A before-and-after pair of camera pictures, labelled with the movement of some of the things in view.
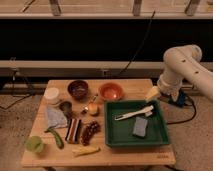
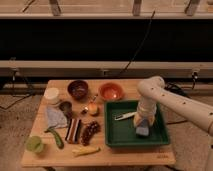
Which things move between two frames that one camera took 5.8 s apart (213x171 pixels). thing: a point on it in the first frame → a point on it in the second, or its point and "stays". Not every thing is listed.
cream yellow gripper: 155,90 → 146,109
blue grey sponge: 140,126 stays
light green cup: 34,144 stays
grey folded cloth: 56,117 stays
